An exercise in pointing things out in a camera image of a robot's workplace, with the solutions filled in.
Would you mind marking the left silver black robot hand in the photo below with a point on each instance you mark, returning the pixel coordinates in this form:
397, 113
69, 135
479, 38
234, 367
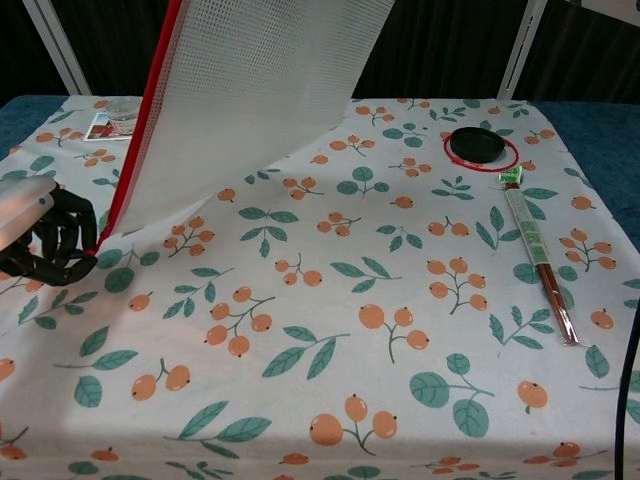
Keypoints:
60, 235

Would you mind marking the white mesh zipper pouch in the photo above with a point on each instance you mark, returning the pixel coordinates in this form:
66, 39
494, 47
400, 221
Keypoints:
240, 110

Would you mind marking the picture postcard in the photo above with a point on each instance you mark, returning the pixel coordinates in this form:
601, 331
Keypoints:
102, 130

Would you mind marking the clear plastic jar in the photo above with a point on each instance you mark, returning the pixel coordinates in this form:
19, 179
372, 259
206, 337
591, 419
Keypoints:
122, 116

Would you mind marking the floral orange berry tablecloth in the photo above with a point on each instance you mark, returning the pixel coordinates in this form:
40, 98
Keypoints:
350, 300

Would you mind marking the black round lid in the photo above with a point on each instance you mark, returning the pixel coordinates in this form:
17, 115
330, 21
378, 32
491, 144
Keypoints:
475, 144

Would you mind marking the black pleated curtain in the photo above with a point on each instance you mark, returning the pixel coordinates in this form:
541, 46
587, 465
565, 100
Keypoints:
450, 45

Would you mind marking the red rubber band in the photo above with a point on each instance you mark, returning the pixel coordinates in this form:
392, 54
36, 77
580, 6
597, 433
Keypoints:
512, 150

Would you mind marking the wrapped brown chopsticks pair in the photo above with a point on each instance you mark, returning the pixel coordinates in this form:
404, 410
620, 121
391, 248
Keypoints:
532, 235

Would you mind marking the white metal frame post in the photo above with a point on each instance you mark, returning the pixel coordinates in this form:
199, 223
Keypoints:
57, 45
520, 45

